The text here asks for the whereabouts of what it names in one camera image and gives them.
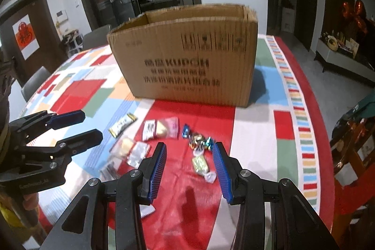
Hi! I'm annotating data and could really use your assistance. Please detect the black silver snack bar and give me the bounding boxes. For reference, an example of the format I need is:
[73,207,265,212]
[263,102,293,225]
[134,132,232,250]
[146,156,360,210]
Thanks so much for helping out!
[99,157,122,182]

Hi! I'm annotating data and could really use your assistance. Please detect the brown cardboard box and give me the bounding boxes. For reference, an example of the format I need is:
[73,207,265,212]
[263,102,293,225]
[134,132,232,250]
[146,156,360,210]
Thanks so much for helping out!
[107,4,258,107]

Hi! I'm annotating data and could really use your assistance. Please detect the red wooden chair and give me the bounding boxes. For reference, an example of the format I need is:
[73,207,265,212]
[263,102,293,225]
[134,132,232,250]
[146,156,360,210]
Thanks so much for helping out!
[329,91,375,250]

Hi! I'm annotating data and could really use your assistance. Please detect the silver foil small packet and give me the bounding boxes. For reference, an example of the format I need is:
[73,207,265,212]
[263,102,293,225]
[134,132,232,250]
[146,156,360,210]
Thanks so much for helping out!
[127,142,151,169]

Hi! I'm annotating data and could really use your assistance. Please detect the green white candy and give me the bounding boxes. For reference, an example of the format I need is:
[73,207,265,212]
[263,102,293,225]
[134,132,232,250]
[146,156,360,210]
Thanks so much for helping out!
[192,155,217,184]

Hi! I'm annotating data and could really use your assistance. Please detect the grey dining chair left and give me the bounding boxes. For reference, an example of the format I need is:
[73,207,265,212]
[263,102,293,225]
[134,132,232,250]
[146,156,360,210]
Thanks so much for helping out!
[21,66,51,101]

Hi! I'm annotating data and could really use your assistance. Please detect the red balloons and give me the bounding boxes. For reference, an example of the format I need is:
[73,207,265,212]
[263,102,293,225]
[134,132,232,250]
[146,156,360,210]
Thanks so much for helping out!
[342,0,367,34]

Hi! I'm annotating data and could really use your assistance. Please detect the dark wooden door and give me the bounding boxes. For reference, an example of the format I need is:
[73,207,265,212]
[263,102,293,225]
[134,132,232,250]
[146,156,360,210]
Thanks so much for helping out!
[1,0,67,86]

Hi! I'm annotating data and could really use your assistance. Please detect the clear cracker packet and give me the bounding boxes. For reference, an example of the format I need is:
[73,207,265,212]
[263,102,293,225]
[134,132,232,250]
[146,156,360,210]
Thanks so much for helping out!
[110,136,135,160]

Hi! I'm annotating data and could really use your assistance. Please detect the white pink pastry packet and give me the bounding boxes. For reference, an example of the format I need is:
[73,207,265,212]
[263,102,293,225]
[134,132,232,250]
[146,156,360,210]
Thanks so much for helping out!
[142,117,179,142]

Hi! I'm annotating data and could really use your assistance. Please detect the blue gold wrapped candy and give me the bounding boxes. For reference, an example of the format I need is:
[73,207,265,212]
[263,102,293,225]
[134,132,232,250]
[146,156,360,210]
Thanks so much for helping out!
[181,124,205,150]

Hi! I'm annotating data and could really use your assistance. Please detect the white tv cabinet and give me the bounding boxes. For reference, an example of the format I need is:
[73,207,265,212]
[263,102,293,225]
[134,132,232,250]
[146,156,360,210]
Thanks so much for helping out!
[314,39,374,86]

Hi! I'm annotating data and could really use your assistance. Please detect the green white snack stick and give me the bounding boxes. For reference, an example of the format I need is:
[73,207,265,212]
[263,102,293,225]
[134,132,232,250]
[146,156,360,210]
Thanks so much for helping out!
[108,113,137,138]

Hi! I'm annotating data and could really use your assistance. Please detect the grey dining chair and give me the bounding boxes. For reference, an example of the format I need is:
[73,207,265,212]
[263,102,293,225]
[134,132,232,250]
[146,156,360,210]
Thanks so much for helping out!
[83,24,111,51]
[21,66,51,101]

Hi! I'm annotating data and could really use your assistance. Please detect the red poster on door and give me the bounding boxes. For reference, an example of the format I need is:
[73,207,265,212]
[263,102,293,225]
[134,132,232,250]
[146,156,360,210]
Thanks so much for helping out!
[12,15,39,60]

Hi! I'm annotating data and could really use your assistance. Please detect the colourful patchwork tablecloth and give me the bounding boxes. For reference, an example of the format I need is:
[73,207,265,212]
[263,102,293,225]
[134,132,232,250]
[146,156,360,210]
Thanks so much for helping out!
[22,35,334,249]

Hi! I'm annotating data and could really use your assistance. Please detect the white shoe rack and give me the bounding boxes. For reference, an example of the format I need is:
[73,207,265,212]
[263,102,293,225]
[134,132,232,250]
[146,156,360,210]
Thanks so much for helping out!
[62,29,83,58]

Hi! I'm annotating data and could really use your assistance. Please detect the blue foil wrapped candy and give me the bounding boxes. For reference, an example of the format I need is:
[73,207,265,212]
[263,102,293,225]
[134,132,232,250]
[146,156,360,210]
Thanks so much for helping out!
[203,136,215,151]

